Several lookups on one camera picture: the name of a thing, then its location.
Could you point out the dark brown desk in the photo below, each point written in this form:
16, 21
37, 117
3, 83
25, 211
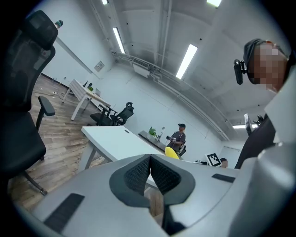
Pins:
152, 141

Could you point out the small green plant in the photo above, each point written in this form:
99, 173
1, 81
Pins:
90, 88

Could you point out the white table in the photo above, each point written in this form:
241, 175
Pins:
115, 141

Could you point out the person's head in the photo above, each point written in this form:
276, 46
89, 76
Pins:
266, 67

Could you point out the green plant white pot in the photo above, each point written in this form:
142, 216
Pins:
152, 132

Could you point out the white wall notice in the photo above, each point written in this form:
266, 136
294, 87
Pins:
99, 66

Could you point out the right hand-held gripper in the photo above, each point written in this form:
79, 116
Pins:
213, 159

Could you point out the ceiling pipe run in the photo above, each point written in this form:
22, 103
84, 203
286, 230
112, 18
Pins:
185, 92

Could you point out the black mesh office chair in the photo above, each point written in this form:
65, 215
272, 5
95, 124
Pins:
18, 139
100, 118
125, 113

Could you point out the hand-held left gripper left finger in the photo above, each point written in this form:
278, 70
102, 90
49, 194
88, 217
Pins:
97, 185

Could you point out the teal wall-mounted device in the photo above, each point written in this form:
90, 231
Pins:
59, 23

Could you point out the black head-mounted camera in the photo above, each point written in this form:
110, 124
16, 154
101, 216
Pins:
238, 71

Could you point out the light wooden desk white frame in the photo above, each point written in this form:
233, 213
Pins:
79, 89

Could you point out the person's black white shirt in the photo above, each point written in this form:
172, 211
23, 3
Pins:
254, 143

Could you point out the small stand with device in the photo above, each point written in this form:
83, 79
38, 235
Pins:
161, 135

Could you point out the white air conditioner unit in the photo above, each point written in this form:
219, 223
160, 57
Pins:
141, 69

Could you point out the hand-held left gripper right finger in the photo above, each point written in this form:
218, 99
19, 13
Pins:
203, 185

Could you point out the long ceiling light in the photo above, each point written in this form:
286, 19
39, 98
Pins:
240, 126
213, 2
105, 1
119, 40
186, 61

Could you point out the yellow corn cob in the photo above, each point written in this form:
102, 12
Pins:
171, 153

